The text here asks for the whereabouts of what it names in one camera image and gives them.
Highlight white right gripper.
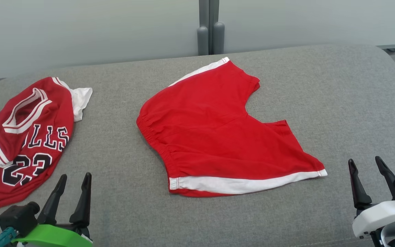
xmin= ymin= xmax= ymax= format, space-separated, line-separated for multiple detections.
xmin=348 ymin=156 xmax=395 ymax=238

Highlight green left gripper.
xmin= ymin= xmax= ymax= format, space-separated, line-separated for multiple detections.
xmin=11 ymin=172 xmax=93 ymax=247

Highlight red Bulls 23 jersey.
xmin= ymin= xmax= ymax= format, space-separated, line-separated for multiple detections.
xmin=0 ymin=77 xmax=93 ymax=213

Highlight red shorts with white stripe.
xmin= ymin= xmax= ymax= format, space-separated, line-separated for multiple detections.
xmin=136 ymin=57 xmax=328 ymax=198

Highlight grey partition post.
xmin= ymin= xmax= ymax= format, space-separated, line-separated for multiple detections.
xmin=197 ymin=0 xmax=225 ymax=56

